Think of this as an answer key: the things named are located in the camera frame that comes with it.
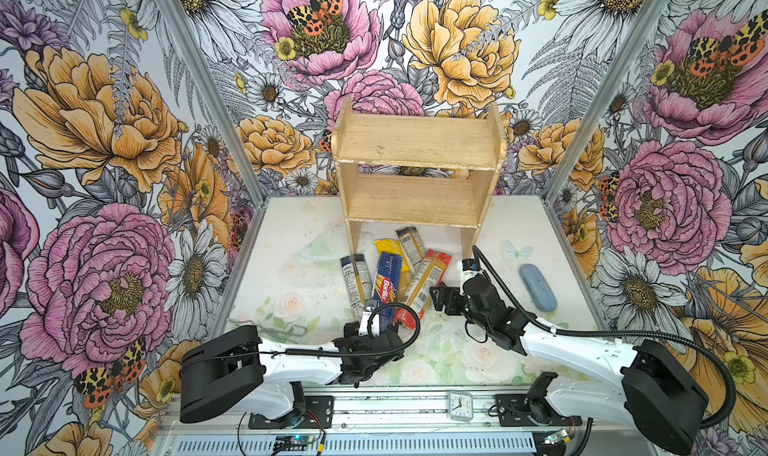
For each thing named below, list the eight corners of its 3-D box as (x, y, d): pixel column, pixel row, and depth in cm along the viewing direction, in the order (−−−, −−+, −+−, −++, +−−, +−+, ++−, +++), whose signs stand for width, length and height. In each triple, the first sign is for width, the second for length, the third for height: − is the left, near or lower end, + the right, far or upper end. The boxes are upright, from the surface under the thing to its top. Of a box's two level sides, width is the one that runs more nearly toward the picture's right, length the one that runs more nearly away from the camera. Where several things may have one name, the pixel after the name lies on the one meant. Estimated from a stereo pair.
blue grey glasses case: (539, 313, 94) (543, 308, 91) (515, 271, 104) (519, 265, 101) (555, 310, 94) (560, 304, 91) (530, 268, 104) (534, 262, 101)
